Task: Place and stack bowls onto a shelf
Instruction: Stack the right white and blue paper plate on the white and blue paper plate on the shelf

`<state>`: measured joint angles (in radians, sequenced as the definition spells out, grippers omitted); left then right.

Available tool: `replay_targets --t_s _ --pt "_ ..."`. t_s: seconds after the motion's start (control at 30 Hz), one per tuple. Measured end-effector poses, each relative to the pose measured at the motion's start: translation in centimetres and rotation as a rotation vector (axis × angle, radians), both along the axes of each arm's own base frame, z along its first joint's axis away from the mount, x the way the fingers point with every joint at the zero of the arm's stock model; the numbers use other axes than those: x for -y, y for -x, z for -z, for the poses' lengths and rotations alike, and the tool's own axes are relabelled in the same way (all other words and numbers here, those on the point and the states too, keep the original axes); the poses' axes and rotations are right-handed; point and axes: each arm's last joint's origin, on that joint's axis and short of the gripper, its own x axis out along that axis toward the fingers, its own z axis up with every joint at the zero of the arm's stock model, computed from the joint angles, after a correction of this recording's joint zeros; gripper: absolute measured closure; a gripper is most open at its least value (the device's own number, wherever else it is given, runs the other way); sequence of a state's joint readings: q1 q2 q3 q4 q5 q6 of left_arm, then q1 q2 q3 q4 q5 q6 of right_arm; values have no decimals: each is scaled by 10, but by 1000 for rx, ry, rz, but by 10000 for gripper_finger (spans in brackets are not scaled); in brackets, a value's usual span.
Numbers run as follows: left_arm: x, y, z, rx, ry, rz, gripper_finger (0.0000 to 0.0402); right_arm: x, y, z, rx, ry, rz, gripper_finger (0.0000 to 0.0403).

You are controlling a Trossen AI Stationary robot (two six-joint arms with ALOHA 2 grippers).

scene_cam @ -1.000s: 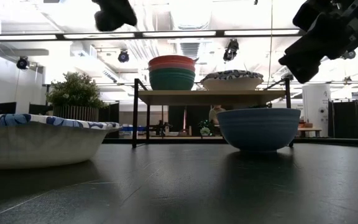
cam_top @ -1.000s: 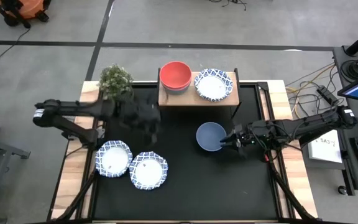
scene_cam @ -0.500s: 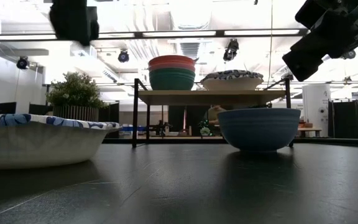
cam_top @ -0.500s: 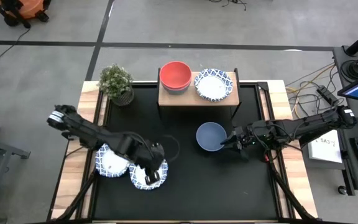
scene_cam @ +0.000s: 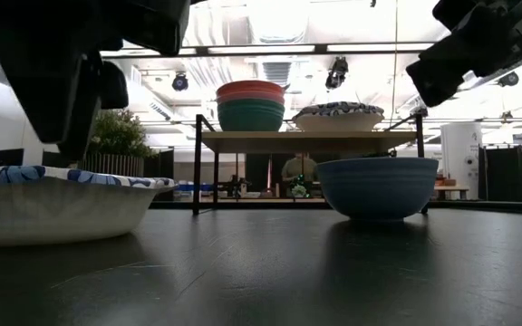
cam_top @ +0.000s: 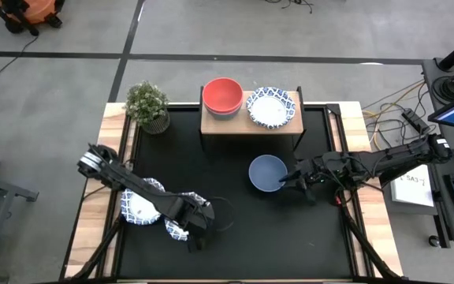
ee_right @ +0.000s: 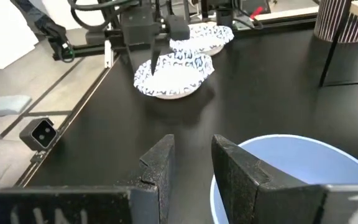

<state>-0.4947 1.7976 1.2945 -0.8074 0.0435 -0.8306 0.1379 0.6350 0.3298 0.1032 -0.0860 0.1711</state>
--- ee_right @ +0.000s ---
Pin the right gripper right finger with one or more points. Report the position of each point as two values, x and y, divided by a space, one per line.
238 186

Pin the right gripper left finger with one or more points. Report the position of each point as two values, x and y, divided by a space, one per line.
162 161

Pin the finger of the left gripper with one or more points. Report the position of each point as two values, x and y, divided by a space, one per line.
155 56

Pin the blue floral paper bowl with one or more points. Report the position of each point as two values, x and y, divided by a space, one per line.
172 79
207 39

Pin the blue plastic bowl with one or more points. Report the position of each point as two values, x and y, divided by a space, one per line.
303 161

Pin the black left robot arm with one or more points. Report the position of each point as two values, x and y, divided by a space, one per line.
117 18

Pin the white panel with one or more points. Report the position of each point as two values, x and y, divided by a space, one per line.
2 34

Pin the grey upholstered seat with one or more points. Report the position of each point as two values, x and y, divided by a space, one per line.
2 165

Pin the striped cylindrical container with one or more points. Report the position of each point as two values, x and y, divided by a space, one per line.
324 23

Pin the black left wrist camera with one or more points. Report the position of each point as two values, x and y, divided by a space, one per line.
178 28

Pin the aluminium table frame rail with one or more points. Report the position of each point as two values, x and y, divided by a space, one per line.
89 49

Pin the black table-level camera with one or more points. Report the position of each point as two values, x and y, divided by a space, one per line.
40 134

